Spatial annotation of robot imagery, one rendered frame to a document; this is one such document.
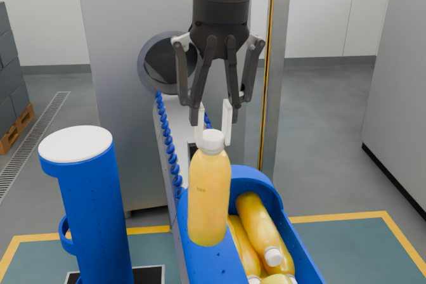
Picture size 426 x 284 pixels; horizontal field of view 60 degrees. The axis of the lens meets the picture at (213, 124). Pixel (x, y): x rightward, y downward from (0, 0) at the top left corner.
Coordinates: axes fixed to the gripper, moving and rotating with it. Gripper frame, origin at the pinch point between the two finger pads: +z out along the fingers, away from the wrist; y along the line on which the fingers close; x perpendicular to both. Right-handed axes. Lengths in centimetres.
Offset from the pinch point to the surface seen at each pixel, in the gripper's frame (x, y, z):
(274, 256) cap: -3.1, -17.1, 37.6
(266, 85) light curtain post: -79, -42, 31
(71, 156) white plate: -71, 34, 53
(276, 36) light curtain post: -79, -43, 11
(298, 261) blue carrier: -6, -25, 44
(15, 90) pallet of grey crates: -311, 117, 134
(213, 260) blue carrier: 0.6, -1.9, 31.2
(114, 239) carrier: -70, 22, 97
